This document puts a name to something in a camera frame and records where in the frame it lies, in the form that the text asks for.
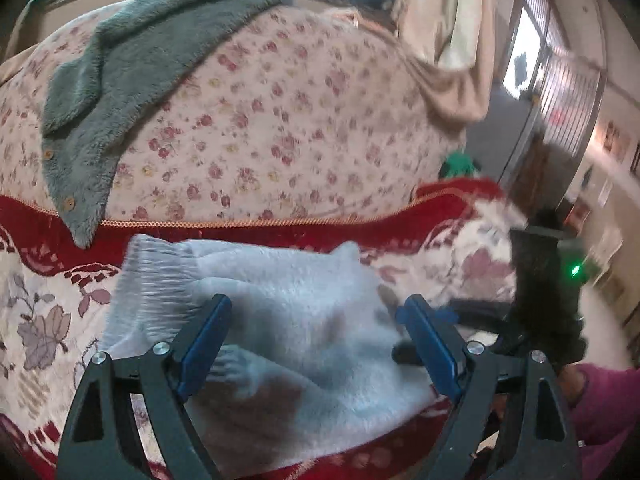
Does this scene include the grey-green fleece cardigan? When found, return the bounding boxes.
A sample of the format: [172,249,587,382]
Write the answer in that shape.
[41,0,290,248]

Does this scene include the light grey fleece pants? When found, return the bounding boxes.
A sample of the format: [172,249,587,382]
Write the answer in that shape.
[100,235,435,478]

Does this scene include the beige curtain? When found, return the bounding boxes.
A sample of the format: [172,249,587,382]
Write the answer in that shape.
[397,0,495,125]

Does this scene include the red white floral blanket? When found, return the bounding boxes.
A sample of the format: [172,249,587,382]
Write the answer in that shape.
[1,178,525,479]

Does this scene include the green cloth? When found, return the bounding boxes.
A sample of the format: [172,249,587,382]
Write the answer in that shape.
[438,152,480,180]

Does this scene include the pink floral bed sheet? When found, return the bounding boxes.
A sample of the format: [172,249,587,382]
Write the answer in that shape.
[0,0,467,224]

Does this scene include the magenta right sleeve forearm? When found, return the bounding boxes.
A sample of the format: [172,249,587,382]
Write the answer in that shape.
[558,363,640,480]

